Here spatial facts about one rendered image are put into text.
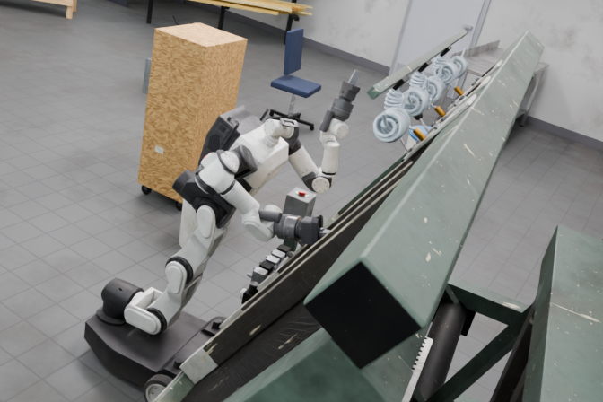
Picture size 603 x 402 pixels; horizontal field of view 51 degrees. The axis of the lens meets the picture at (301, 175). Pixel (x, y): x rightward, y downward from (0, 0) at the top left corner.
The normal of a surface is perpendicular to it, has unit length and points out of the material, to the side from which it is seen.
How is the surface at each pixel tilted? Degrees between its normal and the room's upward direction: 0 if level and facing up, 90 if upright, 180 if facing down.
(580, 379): 0
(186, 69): 90
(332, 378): 90
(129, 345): 0
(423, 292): 30
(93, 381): 0
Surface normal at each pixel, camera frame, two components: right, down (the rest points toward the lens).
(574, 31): -0.52, 0.25
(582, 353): 0.21, -0.89
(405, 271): 0.63, -0.60
